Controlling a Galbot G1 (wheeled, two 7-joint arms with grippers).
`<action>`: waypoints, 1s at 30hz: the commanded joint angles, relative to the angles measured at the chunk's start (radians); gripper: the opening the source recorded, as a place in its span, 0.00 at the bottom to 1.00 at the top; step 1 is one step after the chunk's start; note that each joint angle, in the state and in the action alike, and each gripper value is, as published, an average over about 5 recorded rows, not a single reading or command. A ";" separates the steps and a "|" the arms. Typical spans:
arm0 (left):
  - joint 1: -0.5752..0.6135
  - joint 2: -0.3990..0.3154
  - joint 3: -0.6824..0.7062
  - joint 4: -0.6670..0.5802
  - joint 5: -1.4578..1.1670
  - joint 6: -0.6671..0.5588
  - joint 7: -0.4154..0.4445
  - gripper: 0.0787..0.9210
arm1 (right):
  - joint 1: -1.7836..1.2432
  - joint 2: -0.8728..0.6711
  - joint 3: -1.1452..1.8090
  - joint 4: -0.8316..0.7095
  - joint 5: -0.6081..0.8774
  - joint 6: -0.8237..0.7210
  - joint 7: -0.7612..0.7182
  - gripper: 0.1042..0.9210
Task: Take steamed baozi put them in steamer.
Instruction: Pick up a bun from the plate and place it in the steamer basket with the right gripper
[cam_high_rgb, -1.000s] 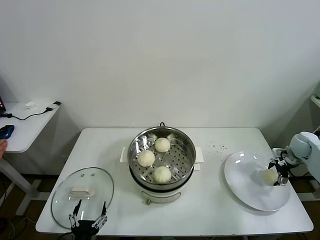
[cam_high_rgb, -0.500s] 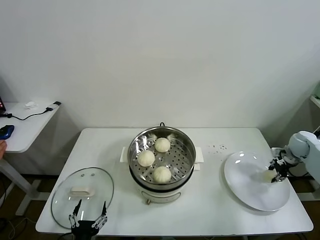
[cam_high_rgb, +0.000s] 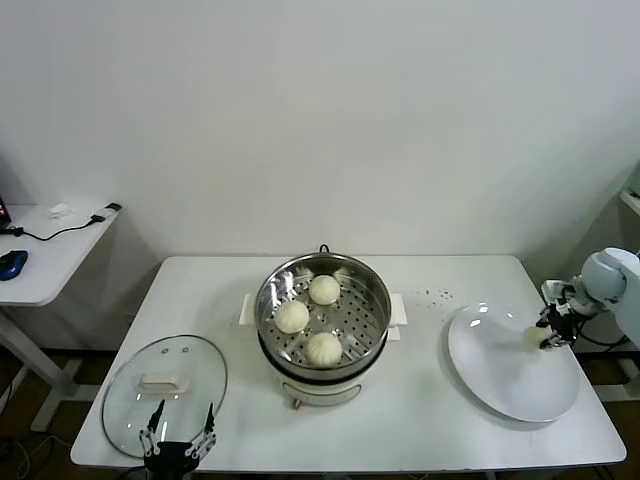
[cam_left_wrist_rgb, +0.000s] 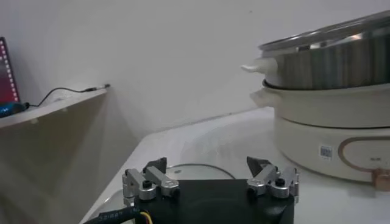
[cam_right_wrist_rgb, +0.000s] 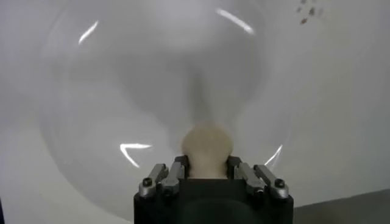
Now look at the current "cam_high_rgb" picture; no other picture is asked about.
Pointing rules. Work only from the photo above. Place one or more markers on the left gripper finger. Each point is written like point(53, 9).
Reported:
point(157, 415)
point(209, 420)

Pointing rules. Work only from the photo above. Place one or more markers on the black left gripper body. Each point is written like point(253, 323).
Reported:
point(170, 460)

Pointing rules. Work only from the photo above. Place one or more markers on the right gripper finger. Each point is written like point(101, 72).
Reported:
point(555, 343)
point(545, 317)

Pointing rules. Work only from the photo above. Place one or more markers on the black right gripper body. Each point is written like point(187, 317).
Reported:
point(564, 325)

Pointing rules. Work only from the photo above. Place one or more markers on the white steamed baozi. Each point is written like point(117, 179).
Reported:
point(324, 290)
point(532, 337)
point(291, 317)
point(324, 350)

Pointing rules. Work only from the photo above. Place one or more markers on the round glass pot lid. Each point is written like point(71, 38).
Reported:
point(130, 370)

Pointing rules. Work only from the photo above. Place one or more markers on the blue computer mouse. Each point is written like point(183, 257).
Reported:
point(12, 264)

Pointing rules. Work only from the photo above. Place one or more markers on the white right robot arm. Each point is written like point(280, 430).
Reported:
point(607, 275)

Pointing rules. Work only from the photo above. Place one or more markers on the perforated steel steamer basket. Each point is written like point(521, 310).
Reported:
point(360, 310)

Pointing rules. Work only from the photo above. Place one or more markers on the large white plate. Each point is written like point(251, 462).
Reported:
point(500, 370)

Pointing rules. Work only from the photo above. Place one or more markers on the white electric cooker pot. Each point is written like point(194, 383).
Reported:
point(320, 390)

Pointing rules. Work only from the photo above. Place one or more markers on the white shelf board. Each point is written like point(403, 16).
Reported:
point(631, 205)

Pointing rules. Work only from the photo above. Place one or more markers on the white side table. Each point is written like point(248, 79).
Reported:
point(65, 250)

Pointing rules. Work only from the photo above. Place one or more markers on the small white crumpled object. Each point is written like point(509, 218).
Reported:
point(60, 210)

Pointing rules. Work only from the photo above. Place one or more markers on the dark laptop screen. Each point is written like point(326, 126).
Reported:
point(4, 200)

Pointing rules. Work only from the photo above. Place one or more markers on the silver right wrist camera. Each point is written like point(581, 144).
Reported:
point(556, 291)

